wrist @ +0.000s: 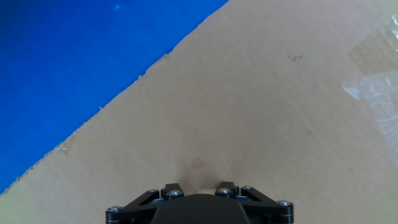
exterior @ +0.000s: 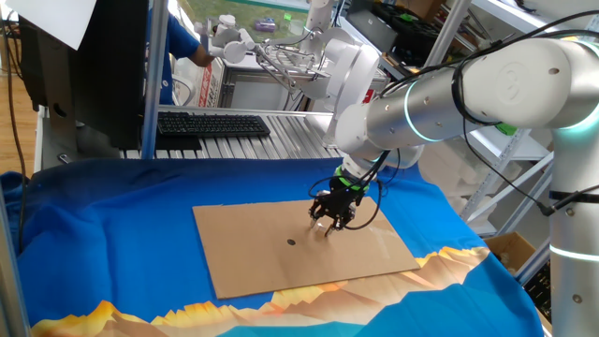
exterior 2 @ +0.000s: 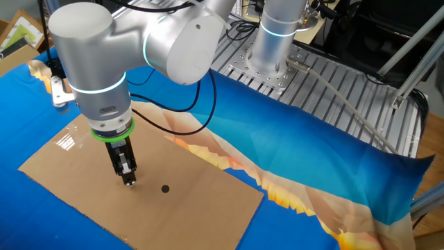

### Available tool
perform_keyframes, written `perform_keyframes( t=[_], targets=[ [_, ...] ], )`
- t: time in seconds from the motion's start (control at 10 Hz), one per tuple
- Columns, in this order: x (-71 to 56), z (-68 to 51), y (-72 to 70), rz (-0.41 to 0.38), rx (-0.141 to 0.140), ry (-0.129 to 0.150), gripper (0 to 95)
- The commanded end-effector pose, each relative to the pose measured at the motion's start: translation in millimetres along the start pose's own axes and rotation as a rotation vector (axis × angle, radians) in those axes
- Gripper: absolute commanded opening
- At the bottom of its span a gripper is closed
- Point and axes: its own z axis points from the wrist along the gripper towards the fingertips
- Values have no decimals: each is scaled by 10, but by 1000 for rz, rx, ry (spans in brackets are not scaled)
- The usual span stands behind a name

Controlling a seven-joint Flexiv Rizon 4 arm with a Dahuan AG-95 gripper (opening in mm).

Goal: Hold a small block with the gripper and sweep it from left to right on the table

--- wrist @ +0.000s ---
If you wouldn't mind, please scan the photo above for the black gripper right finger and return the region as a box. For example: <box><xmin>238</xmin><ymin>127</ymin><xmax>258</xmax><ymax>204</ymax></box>
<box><xmin>215</xmin><ymin>181</ymin><xmax>295</xmax><ymax>224</ymax></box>

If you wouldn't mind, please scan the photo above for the brown cardboard sheet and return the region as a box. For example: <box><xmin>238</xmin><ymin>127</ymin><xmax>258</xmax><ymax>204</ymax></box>
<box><xmin>0</xmin><ymin>0</ymin><xmax>398</xmax><ymax>224</ymax></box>

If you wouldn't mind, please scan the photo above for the blue mountain print cloth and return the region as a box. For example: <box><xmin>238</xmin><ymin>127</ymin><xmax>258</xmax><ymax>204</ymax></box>
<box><xmin>0</xmin><ymin>0</ymin><xmax>230</xmax><ymax>195</ymax></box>

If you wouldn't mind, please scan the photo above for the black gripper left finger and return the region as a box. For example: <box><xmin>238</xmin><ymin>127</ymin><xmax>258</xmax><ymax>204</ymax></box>
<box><xmin>104</xmin><ymin>182</ymin><xmax>185</xmax><ymax>224</ymax></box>

